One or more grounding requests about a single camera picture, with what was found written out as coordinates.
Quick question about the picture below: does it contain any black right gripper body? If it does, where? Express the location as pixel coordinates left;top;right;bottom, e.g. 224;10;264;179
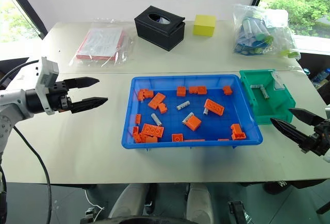
306;119;330;158

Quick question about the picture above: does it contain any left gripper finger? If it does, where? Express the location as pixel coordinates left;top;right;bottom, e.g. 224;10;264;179
64;77;100;91
70;96;109;114

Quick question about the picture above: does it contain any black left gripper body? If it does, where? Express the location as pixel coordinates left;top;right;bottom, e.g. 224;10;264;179
47;79;73;113

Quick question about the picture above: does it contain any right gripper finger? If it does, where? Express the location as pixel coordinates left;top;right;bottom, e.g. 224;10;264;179
288;108;326;129
270;117;310;153

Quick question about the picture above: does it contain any green plastic tray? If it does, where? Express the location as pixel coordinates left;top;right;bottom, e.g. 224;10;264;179
239;68;296;126

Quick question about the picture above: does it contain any black tissue box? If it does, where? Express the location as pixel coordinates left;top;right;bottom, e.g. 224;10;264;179
134;5;186;52

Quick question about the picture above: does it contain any yellow foam block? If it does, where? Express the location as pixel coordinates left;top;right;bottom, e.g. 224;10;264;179
193;14;217;38

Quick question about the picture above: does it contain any red edged paper booklet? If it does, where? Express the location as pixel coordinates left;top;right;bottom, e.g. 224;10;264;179
75;27;126;61

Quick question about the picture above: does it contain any clear water bottle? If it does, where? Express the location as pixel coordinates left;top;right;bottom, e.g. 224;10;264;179
311;68;330;83

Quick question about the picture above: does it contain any white label card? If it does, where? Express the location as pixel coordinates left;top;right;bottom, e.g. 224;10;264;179
271;71;285;91

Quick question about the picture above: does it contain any black shoe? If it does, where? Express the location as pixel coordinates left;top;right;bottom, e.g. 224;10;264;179
262;179;287;196

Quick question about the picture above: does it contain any blue plastic tray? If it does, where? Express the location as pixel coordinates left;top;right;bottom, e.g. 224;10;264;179
121;74;263;150

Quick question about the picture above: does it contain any clear bag with papers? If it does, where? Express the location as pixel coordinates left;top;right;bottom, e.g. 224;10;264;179
68;17;137;68

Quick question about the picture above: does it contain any large flat orange block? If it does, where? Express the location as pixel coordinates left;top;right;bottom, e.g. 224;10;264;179
204;98;225;117
147;92;167;110
141;123;165;139

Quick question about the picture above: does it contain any black chair leg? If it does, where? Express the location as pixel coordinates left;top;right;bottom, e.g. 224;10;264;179
315;200;330;215

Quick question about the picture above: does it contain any orange plastic blade fuse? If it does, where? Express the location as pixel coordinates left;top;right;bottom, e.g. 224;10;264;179
185;115;203;132

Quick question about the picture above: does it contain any clear bag with blue parts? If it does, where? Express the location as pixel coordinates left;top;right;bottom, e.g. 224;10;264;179
231;3;302;60

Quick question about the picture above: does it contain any white rounded robot leg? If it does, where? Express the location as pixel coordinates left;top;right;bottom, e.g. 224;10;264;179
185;182;215;224
107;182;151;220

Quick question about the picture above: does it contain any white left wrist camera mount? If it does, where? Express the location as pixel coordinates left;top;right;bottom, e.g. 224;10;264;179
34;56;60;116

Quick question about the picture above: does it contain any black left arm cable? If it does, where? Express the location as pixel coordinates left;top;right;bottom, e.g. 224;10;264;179
12;125;53;224
0;59;40;87

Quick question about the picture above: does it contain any black floor bracket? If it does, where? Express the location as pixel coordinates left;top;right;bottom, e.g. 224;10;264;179
227;200;252;224

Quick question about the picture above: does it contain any white floor cable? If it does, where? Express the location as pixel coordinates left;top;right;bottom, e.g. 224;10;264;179
84;189;105;211

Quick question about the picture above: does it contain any thin black cable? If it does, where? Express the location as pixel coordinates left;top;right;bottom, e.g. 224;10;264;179
0;164;8;224

